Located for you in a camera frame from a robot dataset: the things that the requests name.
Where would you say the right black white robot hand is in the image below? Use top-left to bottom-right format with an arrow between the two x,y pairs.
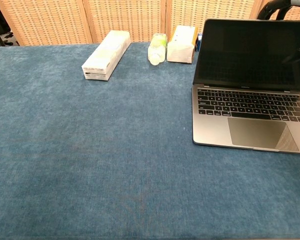
256,0 -> 300,21

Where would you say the silver grey laptop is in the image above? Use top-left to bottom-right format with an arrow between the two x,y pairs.
191,18 -> 300,156

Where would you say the blue oreo cookie box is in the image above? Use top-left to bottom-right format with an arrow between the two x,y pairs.
195,32 -> 204,52

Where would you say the white orange carton box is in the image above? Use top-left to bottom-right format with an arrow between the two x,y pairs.
166,24 -> 199,64

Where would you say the green label plastic bottle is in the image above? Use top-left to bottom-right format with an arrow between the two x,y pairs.
147,32 -> 168,66

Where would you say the wooden lattice folding screen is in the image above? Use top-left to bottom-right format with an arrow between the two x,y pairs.
0,0 -> 300,47

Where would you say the long white tissue pack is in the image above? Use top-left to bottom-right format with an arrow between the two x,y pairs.
81,30 -> 131,83

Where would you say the blue table cloth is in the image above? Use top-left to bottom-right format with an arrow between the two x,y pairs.
0,41 -> 300,240

